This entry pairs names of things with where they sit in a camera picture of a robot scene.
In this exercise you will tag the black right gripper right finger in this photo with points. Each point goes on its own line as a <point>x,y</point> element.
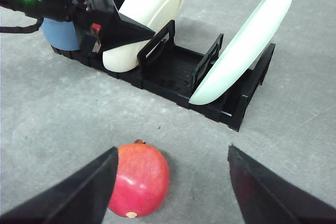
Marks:
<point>266,198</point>

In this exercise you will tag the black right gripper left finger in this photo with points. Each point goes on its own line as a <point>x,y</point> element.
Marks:
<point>83,198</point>

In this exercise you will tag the white plate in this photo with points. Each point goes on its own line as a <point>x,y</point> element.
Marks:
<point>154,15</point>

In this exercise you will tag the blue plate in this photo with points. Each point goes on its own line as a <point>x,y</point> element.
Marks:
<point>60,34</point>

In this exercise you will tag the light green plate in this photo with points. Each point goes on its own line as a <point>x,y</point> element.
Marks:
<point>245,54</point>

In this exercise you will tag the black plastic dish rack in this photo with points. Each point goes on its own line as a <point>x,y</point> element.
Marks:
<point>174,71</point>

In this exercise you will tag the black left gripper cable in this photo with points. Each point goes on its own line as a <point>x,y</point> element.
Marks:
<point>22,30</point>

